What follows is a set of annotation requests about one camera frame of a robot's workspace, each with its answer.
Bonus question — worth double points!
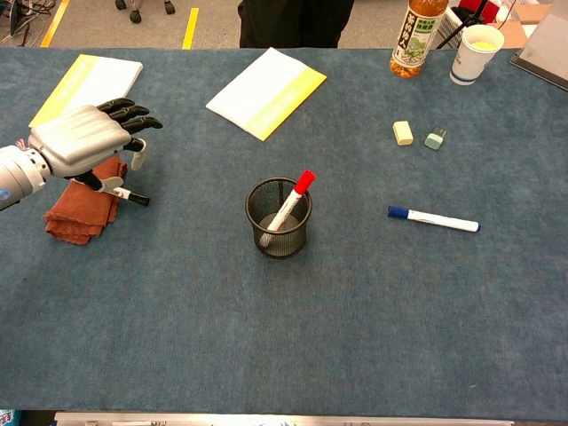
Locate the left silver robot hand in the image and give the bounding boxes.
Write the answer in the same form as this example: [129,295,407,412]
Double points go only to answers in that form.
[27,98,164,194]

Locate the black whiteboard marker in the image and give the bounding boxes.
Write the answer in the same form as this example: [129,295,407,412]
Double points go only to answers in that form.
[113,185,151,208]

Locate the red whiteboard marker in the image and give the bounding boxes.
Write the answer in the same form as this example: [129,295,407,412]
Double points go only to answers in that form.
[259,169,317,248]

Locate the blue whiteboard marker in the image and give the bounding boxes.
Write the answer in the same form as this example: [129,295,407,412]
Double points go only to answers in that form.
[387,205,483,233]

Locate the black round cup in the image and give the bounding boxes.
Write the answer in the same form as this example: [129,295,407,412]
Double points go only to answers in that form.
[245,177,313,260]

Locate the white yellow Lexikon notebook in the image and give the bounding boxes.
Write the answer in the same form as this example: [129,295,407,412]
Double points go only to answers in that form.
[205,47,327,143]
[28,53,144,142]

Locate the folded brown cloth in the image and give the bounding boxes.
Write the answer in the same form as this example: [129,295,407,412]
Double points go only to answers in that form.
[42,154,129,246]

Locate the black office chair wheels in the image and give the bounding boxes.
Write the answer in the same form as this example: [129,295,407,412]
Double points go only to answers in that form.
[114,0,177,25]

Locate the person in black trousers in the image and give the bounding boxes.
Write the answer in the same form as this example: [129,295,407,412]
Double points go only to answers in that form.
[237,0,356,49]

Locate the blue felt table mat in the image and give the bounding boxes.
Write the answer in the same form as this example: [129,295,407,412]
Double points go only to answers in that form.
[0,46,568,412]

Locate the pale yellow eraser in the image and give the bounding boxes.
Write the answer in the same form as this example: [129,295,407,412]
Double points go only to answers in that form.
[391,120,414,147]

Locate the amber tea bottle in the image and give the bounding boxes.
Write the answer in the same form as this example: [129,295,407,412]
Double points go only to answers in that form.
[389,0,449,79]

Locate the white paper cup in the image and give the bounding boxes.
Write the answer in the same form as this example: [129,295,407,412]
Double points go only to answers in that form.
[449,23,506,87]

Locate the black tripod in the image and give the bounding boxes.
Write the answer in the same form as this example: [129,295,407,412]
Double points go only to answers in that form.
[436,0,518,50]

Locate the brown cardboard box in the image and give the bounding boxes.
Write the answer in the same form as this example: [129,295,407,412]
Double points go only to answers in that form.
[501,4,551,49]

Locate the grey laptop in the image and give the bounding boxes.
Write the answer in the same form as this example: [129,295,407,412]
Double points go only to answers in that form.
[509,12,568,93]

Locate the aluminium frame rail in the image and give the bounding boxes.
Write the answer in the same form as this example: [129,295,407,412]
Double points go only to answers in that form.
[52,410,516,426]

